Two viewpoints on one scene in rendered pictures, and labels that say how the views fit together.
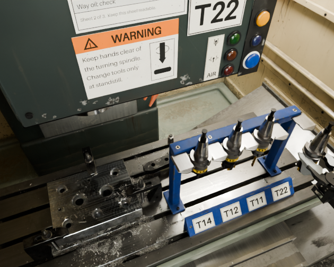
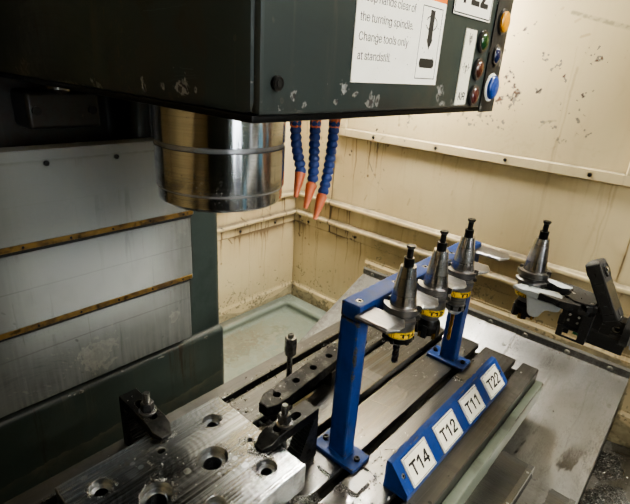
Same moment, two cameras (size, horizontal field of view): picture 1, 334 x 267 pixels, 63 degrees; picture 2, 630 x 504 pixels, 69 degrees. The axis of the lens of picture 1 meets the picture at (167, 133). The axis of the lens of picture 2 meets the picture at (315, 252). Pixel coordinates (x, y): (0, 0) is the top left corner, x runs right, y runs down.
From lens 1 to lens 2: 44 cm
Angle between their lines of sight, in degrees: 33
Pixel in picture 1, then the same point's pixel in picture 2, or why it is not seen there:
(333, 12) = (444, 143)
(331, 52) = (457, 192)
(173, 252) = not seen: outside the picture
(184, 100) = (240, 331)
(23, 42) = not seen: outside the picture
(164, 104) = not seen: hidden behind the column
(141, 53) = (414, 17)
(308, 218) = (531, 432)
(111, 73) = (383, 39)
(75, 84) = (343, 41)
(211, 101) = (285, 324)
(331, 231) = (571, 438)
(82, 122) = (85, 366)
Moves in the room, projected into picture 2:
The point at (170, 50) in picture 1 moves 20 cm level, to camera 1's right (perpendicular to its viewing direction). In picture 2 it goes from (437, 29) to (563, 44)
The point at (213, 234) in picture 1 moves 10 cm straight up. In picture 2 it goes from (441, 482) to (451, 439)
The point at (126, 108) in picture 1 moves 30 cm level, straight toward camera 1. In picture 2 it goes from (173, 326) to (228, 392)
